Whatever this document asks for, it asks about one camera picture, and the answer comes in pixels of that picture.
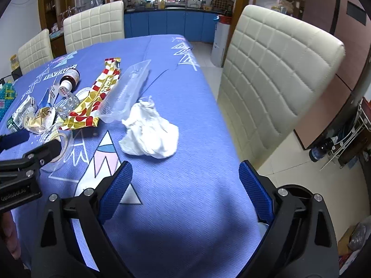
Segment crumpled white wrapper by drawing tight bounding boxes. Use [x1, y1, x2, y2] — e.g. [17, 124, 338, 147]
[13, 96, 37, 122]

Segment cream quilted chair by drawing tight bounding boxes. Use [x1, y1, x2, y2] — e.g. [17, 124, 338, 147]
[63, 0, 125, 54]
[217, 4, 346, 170]
[17, 28, 54, 75]

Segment wooden glass cabinet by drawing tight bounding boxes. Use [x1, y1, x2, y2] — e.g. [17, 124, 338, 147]
[38, 0, 115, 57]

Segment silver capsule blister pack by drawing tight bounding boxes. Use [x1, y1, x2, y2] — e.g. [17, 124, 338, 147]
[56, 93, 80, 119]

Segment pink refrigerator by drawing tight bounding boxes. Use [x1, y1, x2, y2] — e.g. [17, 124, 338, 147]
[293, 0, 371, 152]

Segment white wire rack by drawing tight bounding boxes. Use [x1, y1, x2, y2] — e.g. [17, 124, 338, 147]
[327, 98, 371, 169]

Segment clear tape roll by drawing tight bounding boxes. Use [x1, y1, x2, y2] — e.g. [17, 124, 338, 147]
[39, 130, 75, 172]

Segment blue printed tablecloth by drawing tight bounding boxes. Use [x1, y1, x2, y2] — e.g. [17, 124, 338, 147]
[0, 34, 268, 278]

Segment crumpled gold wrapper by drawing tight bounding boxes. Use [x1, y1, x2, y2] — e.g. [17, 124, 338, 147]
[25, 107, 57, 134]

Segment white water dispenser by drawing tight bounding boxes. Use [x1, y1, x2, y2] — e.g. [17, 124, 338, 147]
[210, 16, 233, 68]

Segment small white medicine box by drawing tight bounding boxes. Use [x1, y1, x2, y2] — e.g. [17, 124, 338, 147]
[39, 85, 59, 111]

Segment red and gold snack wrapper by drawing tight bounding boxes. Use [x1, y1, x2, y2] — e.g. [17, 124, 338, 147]
[59, 58, 122, 131]

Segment small green box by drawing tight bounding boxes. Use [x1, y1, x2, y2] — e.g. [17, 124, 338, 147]
[6, 114, 24, 134]

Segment colourful bead mat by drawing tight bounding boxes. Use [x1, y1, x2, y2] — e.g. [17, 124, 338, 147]
[0, 83, 17, 120]

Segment brown medicine bottle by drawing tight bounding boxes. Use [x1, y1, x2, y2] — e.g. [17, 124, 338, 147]
[58, 69, 81, 97]

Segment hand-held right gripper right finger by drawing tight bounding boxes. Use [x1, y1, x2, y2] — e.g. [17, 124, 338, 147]
[238, 160, 339, 278]

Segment clear plastic bag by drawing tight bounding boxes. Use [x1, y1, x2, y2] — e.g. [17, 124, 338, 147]
[338, 223, 371, 267]

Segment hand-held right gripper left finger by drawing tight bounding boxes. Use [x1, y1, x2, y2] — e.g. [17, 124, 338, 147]
[30, 161, 134, 278]

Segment white tissue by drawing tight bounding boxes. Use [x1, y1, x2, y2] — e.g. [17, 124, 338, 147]
[119, 95, 179, 159]

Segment dark bottle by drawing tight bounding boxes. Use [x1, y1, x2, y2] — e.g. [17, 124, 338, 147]
[308, 137, 334, 162]

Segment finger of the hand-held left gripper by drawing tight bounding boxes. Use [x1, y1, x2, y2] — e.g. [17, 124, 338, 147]
[0, 140, 63, 180]
[0, 133, 30, 153]

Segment blue kitchen cabinets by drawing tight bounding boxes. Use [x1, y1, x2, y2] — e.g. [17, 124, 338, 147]
[124, 9, 221, 44]

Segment clear plastic tray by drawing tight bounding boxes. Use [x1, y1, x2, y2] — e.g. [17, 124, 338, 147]
[99, 59, 152, 124]

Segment person's left hand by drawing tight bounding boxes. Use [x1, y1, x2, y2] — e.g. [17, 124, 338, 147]
[0, 208, 19, 260]

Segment black box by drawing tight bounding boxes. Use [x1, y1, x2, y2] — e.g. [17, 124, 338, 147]
[0, 69, 23, 85]

